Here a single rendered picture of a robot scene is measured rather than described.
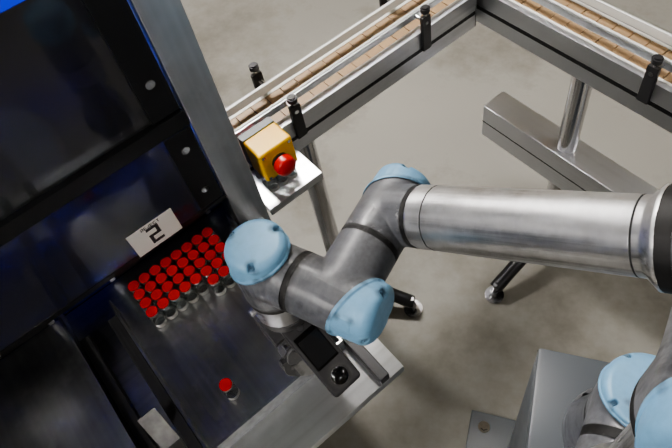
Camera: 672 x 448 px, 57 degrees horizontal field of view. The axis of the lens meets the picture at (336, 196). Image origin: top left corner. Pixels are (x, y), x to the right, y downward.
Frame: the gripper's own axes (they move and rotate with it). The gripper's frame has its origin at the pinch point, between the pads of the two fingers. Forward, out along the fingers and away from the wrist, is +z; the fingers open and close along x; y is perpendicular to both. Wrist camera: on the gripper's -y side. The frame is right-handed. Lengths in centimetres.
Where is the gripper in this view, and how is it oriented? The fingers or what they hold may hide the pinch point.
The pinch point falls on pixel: (317, 369)
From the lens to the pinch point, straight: 100.3
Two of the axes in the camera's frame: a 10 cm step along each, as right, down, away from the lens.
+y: -6.2, -5.7, 5.3
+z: 1.5, 5.8, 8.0
